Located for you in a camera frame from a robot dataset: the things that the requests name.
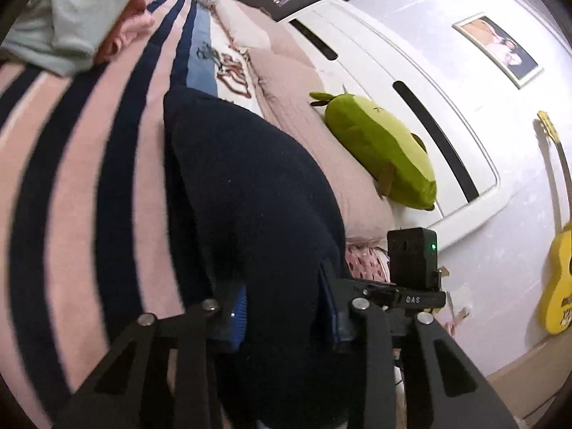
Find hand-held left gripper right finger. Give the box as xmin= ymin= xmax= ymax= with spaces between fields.
xmin=318 ymin=261 xmax=521 ymax=429

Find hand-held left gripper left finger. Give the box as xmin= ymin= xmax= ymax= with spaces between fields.
xmin=54 ymin=286 xmax=248 ymax=429

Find navy sweater with planet print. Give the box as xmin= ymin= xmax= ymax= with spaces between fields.
xmin=163 ymin=86 xmax=403 ymax=429

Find strawberry print bed sheet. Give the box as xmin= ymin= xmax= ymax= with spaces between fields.
xmin=344 ymin=243 xmax=394 ymax=283

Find green avocado plush toy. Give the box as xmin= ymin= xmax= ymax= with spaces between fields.
xmin=310 ymin=92 xmax=438 ymax=211

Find yellow guitar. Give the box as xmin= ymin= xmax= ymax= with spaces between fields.
xmin=536 ymin=110 xmax=572 ymax=335

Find pink pillow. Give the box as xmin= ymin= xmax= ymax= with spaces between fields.
xmin=248 ymin=49 xmax=396 ymax=242
xmin=214 ymin=0 xmax=309 ymax=61

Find pink navy striped blanket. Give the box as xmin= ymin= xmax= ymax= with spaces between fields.
xmin=0 ymin=0 xmax=269 ymax=429

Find white bed headboard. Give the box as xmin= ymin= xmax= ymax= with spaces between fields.
xmin=277 ymin=0 xmax=499 ymax=251

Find light blue garment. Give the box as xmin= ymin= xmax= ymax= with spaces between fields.
xmin=2 ymin=0 xmax=155 ymax=77

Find framed wall photo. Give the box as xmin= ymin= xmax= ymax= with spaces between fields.
xmin=452 ymin=13 xmax=545 ymax=89

